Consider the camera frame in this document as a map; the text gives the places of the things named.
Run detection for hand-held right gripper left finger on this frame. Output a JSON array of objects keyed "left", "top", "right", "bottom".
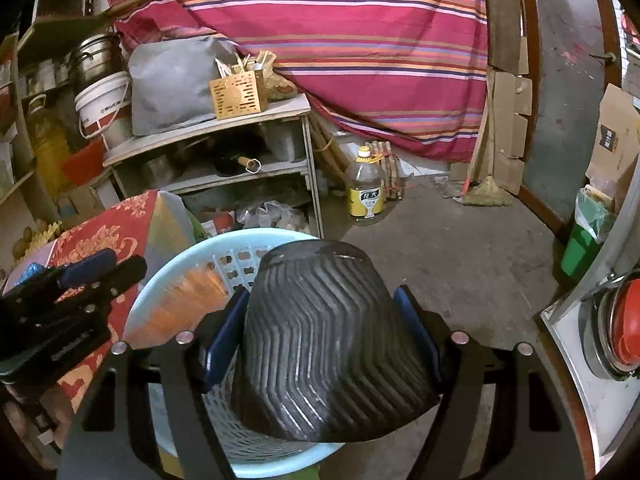
[{"left": 60, "top": 285, "right": 251, "bottom": 480}]

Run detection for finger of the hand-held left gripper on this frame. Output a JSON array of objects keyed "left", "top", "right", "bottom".
[
  {"left": 95, "top": 256, "right": 149, "bottom": 301},
  {"left": 57, "top": 251, "right": 119, "bottom": 288}
]

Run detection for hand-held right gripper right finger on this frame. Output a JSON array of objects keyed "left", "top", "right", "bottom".
[{"left": 392, "top": 285, "right": 586, "bottom": 480}]

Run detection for blue plastic bag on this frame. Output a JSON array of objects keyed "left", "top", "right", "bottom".
[{"left": 5, "top": 260, "right": 51, "bottom": 291}]

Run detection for black ribbed plastic cup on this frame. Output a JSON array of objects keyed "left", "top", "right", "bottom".
[{"left": 230, "top": 240, "right": 443, "bottom": 445}]

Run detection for light blue plastic basket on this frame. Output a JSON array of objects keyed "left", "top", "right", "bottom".
[{"left": 122, "top": 227, "right": 346, "bottom": 478}]

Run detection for green trash bin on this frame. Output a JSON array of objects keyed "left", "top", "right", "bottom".
[{"left": 560, "top": 187, "right": 616, "bottom": 278}]

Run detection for red patterned towel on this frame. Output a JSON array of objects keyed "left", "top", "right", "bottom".
[{"left": 47, "top": 191, "right": 166, "bottom": 413}]

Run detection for yellow egg tray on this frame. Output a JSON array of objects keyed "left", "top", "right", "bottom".
[{"left": 27, "top": 220, "right": 63, "bottom": 251}]

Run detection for cardboard box with blue print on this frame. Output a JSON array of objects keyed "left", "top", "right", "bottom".
[{"left": 55, "top": 185, "right": 108, "bottom": 221}]

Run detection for wooden shelf unit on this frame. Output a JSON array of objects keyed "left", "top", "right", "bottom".
[{"left": 0, "top": 0, "right": 116, "bottom": 261}]

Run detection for steel pot in small shelf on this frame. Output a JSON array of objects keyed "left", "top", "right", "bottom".
[{"left": 140, "top": 152, "right": 183, "bottom": 188}]

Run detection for yellow oil jug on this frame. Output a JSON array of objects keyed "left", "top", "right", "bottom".
[{"left": 27, "top": 95, "right": 71, "bottom": 183}]

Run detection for clear plastic bags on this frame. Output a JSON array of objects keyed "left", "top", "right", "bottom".
[{"left": 235, "top": 200, "right": 308, "bottom": 233}]

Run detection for clear bottle with yellow label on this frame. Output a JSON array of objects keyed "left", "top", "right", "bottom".
[{"left": 345, "top": 146, "right": 386, "bottom": 223}]

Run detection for straw broom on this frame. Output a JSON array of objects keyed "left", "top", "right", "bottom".
[{"left": 460, "top": 75, "right": 513, "bottom": 208}]

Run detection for white appliance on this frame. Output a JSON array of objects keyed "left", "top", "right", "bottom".
[{"left": 537, "top": 270, "right": 640, "bottom": 461}]

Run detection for white plastic bucket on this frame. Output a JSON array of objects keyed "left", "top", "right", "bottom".
[{"left": 74, "top": 71, "right": 136, "bottom": 150}]

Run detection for bundle of wooden sticks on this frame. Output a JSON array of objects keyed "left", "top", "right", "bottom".
[{"left": 370, "top": 141, "right": 416, "bottom": 201}]

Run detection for small white shelf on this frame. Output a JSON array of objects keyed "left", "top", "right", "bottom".
[{"left": 102, "top": 92, "right": 326, "bottom": 238}]

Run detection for steel cooking pot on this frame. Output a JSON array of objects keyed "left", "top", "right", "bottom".
[{"left": 70, "top": 32, "right": 126, "bottom": 91}]

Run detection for bamboo utensil holder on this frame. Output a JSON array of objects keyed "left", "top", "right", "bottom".
[{"left": 208, "top": 50, "right": 271, "bottom": 121}]

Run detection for cardboard pieces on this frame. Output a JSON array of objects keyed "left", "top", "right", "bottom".
[{"left": 487, "top": 0, "right": 533, "bottom": 196}]

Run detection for wooden stick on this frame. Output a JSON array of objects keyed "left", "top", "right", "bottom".
[{"left": 107, "top": 0, "right": 161, "bottom": 18}]

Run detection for large brown cardboard box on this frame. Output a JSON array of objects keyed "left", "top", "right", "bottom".
[{"left": 585, "top": 82, "right": 640, "bottom": 201}]

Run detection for red striped cloth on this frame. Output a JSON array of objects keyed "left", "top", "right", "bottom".
[{"left": 102, "top": 0, "right": 493, "bottom": 163}]

